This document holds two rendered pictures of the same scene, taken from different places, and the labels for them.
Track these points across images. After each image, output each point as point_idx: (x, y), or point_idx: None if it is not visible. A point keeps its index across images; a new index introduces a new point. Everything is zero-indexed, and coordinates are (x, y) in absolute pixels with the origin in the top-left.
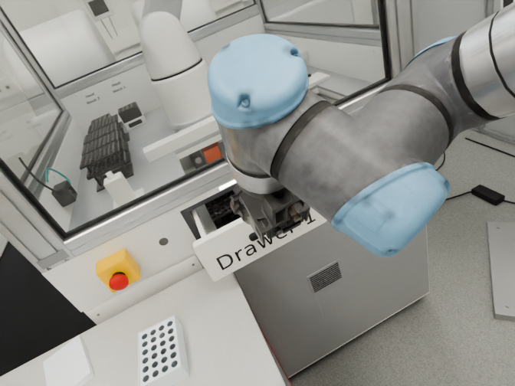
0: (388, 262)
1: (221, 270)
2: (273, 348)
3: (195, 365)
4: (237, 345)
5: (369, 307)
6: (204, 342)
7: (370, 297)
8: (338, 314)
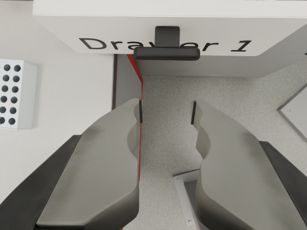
0: (260, 59)
1: (87, 48)
2: (140, 64)
3: (39, 122)
4: (83, 126)
5: (218, 70)
6: (54, 103)
7: (224, 68)
8: (195, 66)
